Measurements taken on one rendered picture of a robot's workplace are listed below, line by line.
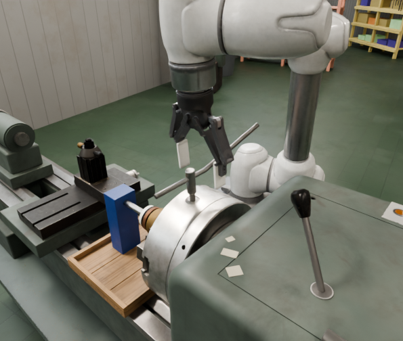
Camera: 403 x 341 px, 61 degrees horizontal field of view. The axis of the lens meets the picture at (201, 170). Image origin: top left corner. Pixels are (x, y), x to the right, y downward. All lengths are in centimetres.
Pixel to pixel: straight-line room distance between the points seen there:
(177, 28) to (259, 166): 92
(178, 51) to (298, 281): 45
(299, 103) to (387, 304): 77
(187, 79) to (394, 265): 50
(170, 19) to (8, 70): 414
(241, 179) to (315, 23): 99
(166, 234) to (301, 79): 68
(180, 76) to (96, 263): 75
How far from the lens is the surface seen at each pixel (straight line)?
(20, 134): 170
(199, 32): 61
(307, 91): 121
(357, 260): 69
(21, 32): 477
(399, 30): 1007
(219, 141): 68
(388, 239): 77
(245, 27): 58
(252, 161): 143
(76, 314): 154
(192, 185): 78
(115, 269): 117
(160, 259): 80
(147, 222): 98
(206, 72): 66
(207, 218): 77
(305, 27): 58
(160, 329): 103
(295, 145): 133
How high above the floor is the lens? 170
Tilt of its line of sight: 29 degrees down
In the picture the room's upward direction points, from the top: straight up
